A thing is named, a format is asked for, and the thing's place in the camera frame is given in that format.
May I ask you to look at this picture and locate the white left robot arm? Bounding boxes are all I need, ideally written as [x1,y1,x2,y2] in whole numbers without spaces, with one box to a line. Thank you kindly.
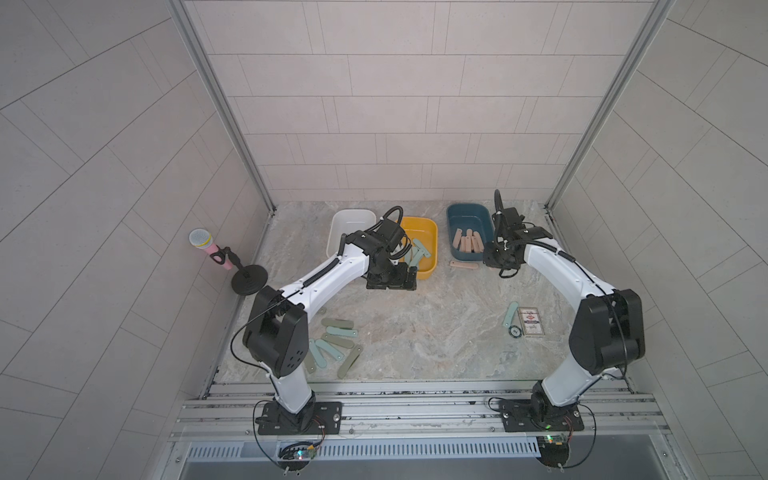
[242,206,417,431]

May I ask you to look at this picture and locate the left circuit board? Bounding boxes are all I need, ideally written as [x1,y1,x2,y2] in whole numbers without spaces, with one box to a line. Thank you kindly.
[278,442,319,462]

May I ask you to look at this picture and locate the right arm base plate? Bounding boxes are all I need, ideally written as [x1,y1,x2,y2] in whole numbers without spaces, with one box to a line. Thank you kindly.
[498,399,585,433]

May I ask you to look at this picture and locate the white storage box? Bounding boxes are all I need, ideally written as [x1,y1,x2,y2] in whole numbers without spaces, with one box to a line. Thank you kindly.
[326,209,377,257]

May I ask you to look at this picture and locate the right circuit board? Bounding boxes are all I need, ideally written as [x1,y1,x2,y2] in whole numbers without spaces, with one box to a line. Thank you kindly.
[536,433,570,469]

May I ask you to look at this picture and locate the small printed card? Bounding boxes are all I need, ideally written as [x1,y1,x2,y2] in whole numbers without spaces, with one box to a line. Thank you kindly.
[518,307,545,336]

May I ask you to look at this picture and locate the black microphone stand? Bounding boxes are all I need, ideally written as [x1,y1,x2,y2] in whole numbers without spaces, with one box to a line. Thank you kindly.
[210,247,268,296]

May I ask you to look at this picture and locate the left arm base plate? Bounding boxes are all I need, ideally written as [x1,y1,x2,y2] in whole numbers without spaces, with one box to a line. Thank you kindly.
[256,400,343,436]

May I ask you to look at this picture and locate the circuit board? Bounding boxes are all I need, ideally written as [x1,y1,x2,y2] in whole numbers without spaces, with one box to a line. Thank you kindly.
[278,442,319,462]
[536,433,570,469]

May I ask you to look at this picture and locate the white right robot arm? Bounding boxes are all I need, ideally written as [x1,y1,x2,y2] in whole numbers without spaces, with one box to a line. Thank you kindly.
[483,198,646,430]

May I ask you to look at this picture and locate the dark teal storage box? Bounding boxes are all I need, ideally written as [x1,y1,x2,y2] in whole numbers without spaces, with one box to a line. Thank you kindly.
[447,203,493,262]

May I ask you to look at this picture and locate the pink toy microphone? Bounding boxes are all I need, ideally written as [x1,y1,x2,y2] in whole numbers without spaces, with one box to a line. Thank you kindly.
[188,228,233,270]

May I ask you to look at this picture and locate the yellow storage box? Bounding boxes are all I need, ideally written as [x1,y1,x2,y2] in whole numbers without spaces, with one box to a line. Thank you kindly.
[401,216,438,280]

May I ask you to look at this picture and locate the aluminium rail frame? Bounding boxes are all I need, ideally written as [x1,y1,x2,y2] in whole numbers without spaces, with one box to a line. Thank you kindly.
[170,380,670,441]

